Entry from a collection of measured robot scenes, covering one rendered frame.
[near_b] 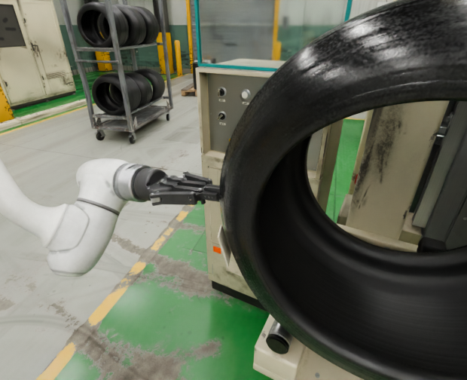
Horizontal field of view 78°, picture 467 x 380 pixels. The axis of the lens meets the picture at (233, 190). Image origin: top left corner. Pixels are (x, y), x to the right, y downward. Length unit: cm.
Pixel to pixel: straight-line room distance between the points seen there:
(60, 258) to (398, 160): 76
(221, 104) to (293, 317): 95
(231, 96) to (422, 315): 96
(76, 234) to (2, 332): 143
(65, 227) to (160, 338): 113
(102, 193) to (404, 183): 69
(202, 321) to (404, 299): 122
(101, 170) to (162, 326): 119
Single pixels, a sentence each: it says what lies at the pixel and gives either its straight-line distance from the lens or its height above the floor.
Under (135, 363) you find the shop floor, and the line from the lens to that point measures 169.
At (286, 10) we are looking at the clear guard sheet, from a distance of 111.
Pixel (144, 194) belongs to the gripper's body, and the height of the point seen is 110.
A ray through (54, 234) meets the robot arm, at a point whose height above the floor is 104.
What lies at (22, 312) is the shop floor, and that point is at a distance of 214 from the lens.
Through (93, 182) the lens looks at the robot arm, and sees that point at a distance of 74.
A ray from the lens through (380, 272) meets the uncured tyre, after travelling 75.
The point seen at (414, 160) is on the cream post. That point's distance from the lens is 74.
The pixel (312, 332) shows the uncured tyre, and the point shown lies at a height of 99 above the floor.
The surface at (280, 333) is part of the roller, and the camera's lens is 60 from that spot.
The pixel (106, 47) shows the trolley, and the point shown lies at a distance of 411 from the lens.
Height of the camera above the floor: 142
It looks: 30 degrees down
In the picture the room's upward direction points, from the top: straight up
